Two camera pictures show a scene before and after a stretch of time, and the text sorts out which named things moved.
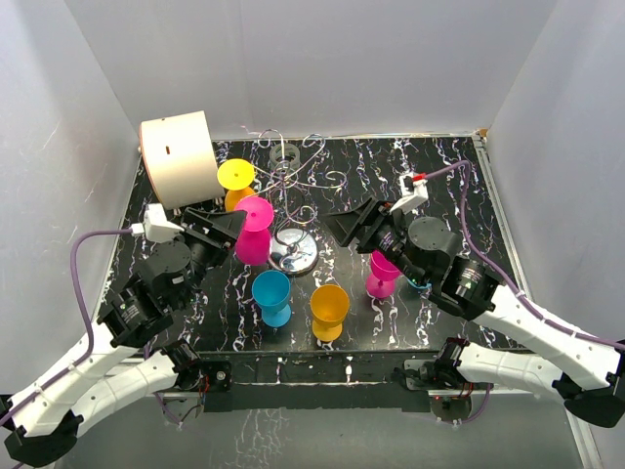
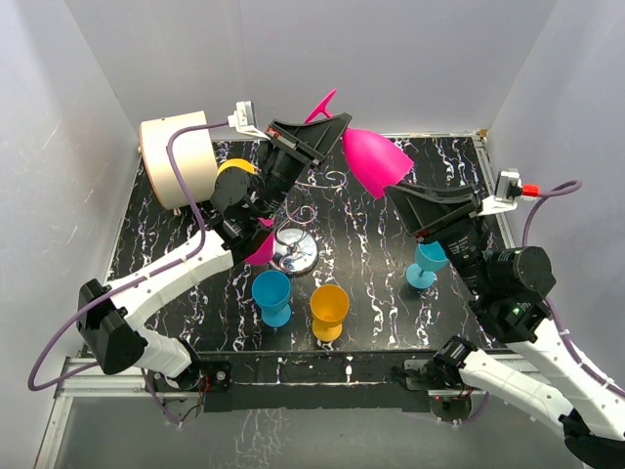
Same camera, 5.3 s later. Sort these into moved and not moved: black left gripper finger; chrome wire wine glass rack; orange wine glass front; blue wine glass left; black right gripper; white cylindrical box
Moved: black right gripper; black left gripper finger
Not moved: white cylindrical box; blue wine glass left; orange wine glass front; chrome wire wine glass rack
